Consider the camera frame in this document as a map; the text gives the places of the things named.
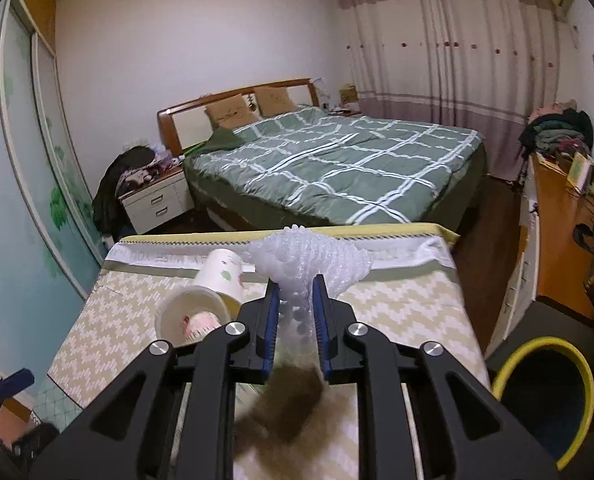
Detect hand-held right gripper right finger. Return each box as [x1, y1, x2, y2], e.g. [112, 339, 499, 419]
[311, 274, 560, 480]

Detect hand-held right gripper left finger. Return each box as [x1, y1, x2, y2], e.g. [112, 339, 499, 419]
[27, 280, 283, 480]

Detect clear bubble wrap sheet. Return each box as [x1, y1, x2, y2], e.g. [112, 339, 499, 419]
[249, 225, 375, 376]

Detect white paper cup green print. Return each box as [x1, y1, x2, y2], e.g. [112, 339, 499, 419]
[192, 248, 245, 313]

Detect yellow rimmed dark trash bin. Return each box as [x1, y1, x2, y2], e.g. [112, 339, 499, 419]
[491, 337, 594, 477]

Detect pink white wrapper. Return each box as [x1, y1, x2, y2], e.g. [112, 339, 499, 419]
[183, 310, 221, 344]

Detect beige zigzag tablecloth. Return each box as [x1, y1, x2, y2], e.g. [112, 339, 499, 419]
[47, 222, 493, 480]

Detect green checked quilt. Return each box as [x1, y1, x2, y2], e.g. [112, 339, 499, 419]
[184, 107, 480, 226]

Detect white wooden nightstand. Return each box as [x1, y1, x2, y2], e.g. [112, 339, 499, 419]
[121, 166, 196, 234]

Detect dark green cloth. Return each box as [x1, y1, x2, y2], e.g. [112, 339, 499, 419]
[204, 127, 249, 152]

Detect floral cloth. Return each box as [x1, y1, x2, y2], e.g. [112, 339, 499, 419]
[123, 152, 183, 192]

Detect white drawer cabinet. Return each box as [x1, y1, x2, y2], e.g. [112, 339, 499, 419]
[484, 175, 544, 357]

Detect dark jacket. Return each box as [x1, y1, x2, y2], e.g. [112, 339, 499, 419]
[93, 145, 155, 237]

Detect brown pillow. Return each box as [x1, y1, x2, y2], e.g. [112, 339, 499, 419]
[253, 86, 298, 114]
[205, 94, 261, 128]

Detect wooden bed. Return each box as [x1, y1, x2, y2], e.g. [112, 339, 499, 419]
[157, 78, 489, 234]

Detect green quilted mat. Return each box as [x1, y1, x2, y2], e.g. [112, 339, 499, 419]
[31, 375, 85, 418]

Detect wooden desk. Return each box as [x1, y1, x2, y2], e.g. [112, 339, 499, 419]
[527, 152, 594, 321]

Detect blue object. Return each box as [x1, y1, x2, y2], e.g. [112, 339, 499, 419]
[0, 367, 36, 402]

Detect sliding door wardrobe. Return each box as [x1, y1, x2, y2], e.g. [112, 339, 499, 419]
[0, 0, 108, 361]

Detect pink white curtain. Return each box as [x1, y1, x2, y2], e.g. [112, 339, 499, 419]
[329, 0, 560, 181]

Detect pile of folded clothes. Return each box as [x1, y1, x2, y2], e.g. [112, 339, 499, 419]
[518, 100, 594, 166]

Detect black strap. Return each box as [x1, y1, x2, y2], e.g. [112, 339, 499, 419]
[572, 222, 594, 255]

